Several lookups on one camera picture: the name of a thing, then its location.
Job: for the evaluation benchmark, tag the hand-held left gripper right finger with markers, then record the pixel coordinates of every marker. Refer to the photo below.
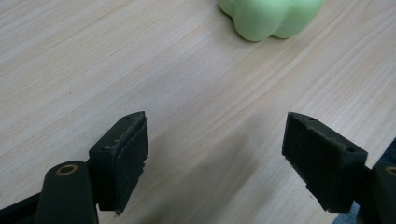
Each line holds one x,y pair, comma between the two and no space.
323,161

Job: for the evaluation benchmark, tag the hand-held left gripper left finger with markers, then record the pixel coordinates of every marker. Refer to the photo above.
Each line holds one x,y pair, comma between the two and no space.
120,161

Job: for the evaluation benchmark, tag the green toy bell pepper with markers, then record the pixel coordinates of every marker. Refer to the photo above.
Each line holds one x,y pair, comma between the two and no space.
269,15

